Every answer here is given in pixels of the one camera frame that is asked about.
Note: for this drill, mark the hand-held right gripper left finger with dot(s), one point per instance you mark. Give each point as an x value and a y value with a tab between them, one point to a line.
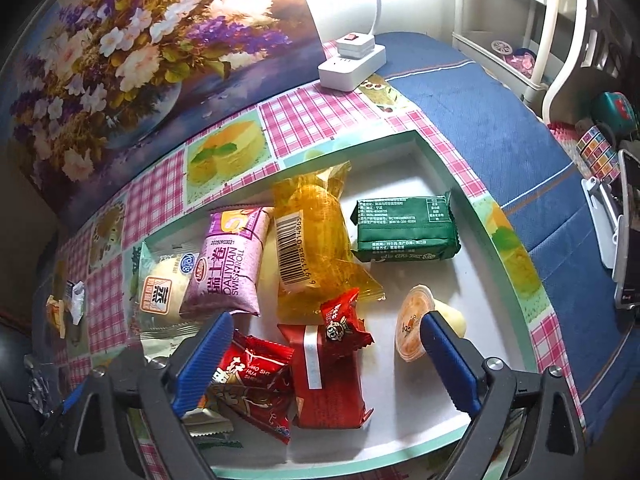
200	360

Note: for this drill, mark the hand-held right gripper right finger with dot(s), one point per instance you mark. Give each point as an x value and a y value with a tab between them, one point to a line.
450	360

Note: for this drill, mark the yellow jelly cup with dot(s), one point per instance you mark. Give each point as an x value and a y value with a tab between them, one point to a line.
412	320

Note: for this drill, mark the white tray with teal rim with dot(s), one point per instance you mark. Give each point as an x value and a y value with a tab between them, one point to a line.
480	280

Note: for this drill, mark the silver foil wrapper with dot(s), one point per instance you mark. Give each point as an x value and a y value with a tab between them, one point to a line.
37	385

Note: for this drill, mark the white crimped packet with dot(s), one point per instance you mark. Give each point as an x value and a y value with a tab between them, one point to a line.
207	422

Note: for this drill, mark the round white bun packet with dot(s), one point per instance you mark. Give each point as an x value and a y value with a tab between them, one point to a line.
165	290

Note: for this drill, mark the purple roll cake packet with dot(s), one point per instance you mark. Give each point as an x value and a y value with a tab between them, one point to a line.
225	270

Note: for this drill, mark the small orange candy wrapper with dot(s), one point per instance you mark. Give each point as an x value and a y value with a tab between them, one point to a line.
55	312

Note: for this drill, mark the small red candy packet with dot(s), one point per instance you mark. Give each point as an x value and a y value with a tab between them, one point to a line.
342	325

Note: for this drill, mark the small white candy wrapper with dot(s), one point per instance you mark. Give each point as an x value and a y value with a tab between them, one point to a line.
77	300

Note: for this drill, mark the red rectangular packet white stripe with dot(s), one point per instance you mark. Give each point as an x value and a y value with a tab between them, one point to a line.
330	390

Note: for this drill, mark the green snack packet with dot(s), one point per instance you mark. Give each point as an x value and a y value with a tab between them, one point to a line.
400	230

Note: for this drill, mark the yellow transparent cake packet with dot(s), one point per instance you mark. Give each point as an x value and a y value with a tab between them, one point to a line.
315	220

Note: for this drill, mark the white phone stand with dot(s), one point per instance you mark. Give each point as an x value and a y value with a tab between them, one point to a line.
602	220

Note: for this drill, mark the blue blanket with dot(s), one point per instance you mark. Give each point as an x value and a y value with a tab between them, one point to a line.
500	120

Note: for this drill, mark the colourful patterned box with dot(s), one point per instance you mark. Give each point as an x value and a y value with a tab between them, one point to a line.
597	152

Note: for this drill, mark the pink checkered tablecloth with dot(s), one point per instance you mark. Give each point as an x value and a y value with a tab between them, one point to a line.
300	115

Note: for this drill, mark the flower painting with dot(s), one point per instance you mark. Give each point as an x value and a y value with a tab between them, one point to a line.
150	70

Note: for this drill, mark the green toy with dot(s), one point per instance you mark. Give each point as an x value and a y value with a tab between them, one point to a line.
616	110

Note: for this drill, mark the white power strip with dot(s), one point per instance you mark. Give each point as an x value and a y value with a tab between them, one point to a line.
350	72

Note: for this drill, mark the pink patterned item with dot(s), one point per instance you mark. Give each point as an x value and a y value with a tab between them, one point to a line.
521	61

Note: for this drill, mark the small white wheel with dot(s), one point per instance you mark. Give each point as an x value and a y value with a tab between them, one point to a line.
502	47

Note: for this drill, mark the white shelf rack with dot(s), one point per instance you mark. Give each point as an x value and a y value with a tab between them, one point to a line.
547	20

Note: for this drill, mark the white plug adapter red switch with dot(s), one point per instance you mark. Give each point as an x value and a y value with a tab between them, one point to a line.
354	47

